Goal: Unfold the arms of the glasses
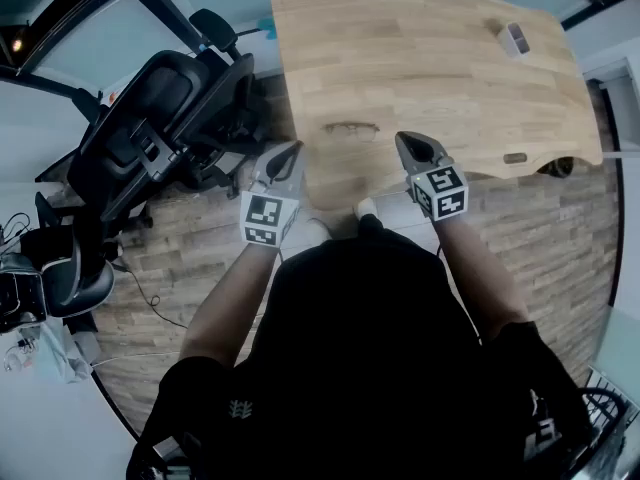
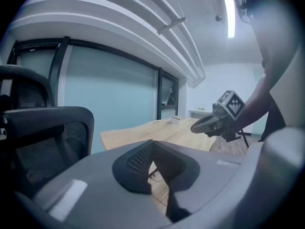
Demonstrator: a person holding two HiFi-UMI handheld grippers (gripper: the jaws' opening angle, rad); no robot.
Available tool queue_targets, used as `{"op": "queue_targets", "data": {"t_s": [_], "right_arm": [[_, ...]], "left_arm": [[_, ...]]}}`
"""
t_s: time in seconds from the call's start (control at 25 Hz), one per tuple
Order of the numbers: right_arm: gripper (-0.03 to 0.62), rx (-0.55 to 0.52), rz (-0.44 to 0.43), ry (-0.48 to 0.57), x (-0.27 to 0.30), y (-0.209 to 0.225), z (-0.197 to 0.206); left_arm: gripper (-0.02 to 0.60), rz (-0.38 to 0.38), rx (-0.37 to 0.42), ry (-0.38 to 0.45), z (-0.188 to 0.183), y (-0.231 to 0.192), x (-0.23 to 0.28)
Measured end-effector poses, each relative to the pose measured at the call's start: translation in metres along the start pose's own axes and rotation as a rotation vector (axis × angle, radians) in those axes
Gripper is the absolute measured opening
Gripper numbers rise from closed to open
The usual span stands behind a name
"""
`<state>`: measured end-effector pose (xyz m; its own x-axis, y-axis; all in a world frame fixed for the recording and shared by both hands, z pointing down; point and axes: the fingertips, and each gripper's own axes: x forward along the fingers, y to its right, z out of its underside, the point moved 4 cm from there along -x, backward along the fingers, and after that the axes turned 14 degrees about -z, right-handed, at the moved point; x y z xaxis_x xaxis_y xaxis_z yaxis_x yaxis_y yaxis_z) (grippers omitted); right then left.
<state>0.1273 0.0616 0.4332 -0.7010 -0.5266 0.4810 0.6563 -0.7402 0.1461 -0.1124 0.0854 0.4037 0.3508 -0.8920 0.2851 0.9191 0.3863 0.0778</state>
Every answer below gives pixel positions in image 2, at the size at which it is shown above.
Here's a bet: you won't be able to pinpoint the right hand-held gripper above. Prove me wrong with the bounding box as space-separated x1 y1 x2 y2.
190 89 246 143

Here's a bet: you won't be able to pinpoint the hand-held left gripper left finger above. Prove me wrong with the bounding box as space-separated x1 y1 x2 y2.
14 139 173 229

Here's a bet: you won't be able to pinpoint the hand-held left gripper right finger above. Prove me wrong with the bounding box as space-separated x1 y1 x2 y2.
152 127 304 229

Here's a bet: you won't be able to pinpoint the thin wire-frame eyeglasses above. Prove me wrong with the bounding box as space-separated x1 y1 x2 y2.
148 168 164 183

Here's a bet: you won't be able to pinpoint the person's right forearm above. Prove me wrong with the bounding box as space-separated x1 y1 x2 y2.
235 74 274 135

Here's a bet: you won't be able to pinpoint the white low cabinet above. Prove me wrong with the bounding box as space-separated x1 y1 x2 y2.
188 108 214 119

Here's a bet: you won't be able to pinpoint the person's black clothing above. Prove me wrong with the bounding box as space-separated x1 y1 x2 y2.
240 0 303 143

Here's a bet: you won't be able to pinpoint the black mesh office chair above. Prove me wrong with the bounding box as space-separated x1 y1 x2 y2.
0 106 95 198
0 64 56 111

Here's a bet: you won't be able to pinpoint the long ceiling light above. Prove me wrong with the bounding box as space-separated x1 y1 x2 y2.
224 0 236 38

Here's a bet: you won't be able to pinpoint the black window frame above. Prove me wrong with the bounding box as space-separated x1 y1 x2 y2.
7 36 179 121

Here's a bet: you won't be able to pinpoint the grey head-mounted camera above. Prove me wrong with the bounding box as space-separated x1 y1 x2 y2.
232 0 254 24

